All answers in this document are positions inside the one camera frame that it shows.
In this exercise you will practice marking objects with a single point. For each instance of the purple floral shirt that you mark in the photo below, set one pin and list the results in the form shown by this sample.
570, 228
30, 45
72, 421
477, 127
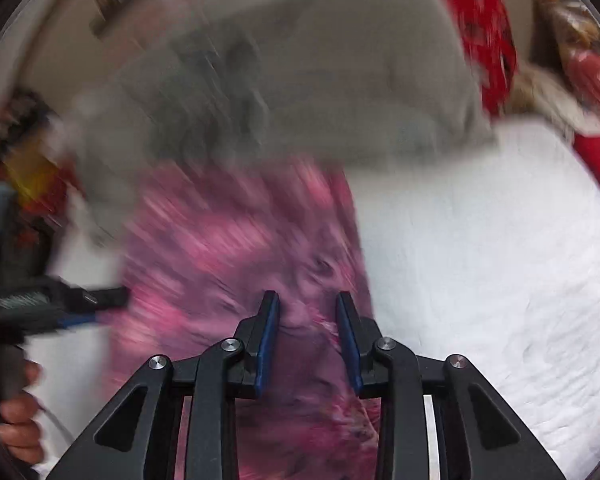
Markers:
201, 249

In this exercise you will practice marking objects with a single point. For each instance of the yellow cardboard box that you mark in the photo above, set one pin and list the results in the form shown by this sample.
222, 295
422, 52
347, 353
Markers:
30, 172

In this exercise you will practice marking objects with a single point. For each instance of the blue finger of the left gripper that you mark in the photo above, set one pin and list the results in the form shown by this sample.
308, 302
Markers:
82, 320
97, 300

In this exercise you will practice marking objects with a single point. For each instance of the red patterned bedding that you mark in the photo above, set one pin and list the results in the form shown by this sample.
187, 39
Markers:
488, 43

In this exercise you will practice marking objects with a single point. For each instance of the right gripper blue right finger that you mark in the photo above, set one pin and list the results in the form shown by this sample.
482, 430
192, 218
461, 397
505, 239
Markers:
357, 337

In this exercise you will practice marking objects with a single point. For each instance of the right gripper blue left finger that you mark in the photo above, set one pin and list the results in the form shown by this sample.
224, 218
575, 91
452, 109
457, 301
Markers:
258, 337

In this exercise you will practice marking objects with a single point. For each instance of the person's left hand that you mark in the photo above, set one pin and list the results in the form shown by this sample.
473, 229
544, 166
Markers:
20, 434

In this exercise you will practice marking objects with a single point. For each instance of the white quilted mattress cover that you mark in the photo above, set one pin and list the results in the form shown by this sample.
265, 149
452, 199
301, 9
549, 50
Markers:
494, 254

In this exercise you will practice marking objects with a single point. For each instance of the grey floral pillow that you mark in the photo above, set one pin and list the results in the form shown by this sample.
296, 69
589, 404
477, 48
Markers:
354, 81

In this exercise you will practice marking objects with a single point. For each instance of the plastic bag of toys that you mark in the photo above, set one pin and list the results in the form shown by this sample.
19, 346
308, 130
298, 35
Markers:
561, 82

